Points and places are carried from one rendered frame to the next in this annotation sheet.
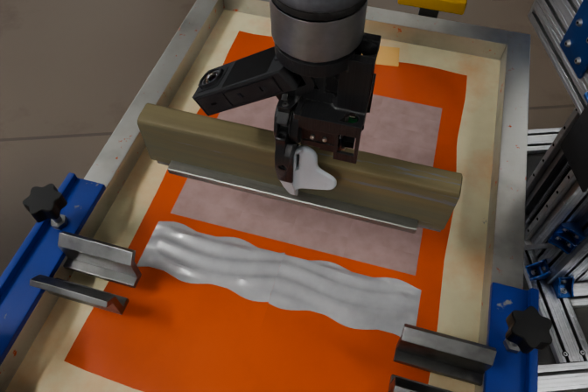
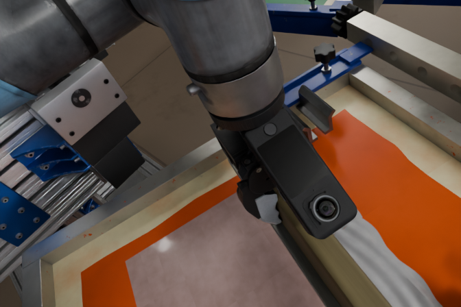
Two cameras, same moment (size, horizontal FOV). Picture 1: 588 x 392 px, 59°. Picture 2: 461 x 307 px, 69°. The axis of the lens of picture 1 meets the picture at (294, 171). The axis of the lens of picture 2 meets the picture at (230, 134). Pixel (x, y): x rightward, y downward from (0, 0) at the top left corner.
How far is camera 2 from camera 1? 0.50 m
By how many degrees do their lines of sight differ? 66
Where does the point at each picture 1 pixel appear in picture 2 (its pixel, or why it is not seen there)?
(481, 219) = (200, 178)
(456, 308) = not seen: hidden behind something
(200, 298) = (414, 253)
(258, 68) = (291, 142)
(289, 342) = (365, 188)
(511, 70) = (68, 236)
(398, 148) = (182, 255)
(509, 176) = (165, 175)
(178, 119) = (365, 295)
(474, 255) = (225, 165)
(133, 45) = not seen: outside the picture
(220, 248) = (374, 279)
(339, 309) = not seen: hidden behind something
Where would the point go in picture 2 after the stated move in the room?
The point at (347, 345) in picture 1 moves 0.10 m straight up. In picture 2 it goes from (332, 166) to (327, 131)
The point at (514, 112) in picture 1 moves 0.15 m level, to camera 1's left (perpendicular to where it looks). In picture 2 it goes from (110, 207) to (148, 257)
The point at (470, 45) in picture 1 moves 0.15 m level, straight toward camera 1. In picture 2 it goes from (46, 287) to (122, 251)
